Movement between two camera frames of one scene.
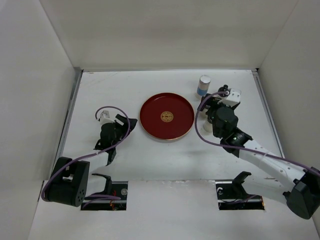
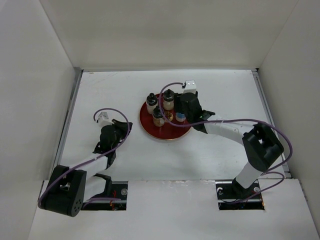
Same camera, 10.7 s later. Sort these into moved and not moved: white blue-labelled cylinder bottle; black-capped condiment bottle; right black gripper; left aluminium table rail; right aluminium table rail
Moved: right black gripper; white blue-labelled cylinder bottle; black-capped condiment bottle
Not moved: right aluminium table rail; left aluminium table rail
